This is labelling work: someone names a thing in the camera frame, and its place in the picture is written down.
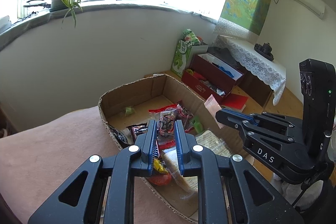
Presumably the red shoe box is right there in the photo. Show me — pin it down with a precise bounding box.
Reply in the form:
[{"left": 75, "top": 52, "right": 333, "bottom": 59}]
[{"left": 182, "top": 71, "right": 238, "bottom": 105}]

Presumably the dark red gift box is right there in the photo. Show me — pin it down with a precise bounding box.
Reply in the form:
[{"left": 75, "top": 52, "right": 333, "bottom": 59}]
[{"left": 190, "top": 53, "right": 244, "bottom": 94}]

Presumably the green candy wrapper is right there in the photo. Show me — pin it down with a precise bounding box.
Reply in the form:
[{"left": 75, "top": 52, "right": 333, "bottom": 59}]
[{"left": 190, "top": 116, "right": 204, "bottom": 134}]

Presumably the green gift bag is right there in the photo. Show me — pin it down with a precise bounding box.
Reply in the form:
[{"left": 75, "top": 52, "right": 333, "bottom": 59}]
[{"left": 171, "top": 29, "right": 209, "bottom": 77}]

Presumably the pink wafer packet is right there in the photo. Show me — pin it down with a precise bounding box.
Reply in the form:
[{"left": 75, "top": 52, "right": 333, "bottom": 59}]
[{"left": 204, "top": 95, "right": 224, "bottom": 128}]

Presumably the brown Snickers bar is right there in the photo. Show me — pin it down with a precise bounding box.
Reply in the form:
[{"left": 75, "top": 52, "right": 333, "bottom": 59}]
[{"left": 108, "top": 124, "right": 130, "bottom": 150}]

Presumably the white lace tablecloth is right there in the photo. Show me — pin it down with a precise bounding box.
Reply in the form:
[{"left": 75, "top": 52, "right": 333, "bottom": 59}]
[{"left": 214, "top": 35, "right": 286, "bottom": 106}]

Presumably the white power adapter box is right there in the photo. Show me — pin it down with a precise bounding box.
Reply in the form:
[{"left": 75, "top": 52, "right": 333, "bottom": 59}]
[{"left": 0, "top": 15, "right": 12, "bottom": 34}]

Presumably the red booklet on floor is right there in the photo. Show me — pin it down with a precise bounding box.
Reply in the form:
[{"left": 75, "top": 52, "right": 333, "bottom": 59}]
[{"left": 220, "top": 93, "right": 248, "bottom": 113}]

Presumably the pale green candy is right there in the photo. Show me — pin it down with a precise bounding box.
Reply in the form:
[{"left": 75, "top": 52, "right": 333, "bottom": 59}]
[{"left": 124, "top": 106, "right": 135, "bottom": 117}]

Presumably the open cardboard box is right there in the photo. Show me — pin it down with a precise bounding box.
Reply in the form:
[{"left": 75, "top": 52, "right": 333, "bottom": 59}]
[{"left": 97, "top": 73, "right": 255, "bottom": 224}]

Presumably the large cracker packet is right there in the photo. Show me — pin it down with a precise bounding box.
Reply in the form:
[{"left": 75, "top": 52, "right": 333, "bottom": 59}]
[{"left": 163, "top": 130, "right": 231, "bottom": 193}]

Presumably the red-edged dried fruit bag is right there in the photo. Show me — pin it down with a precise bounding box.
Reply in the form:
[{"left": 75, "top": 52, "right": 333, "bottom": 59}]
[{"left": 148, "top": 104, "right": 178, "bottom": 145}]

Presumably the yellow candy packet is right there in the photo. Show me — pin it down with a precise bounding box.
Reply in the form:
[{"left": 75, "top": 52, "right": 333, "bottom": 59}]
[{"left": 153, "top": 158, "right": 169, "bottom": 174}]

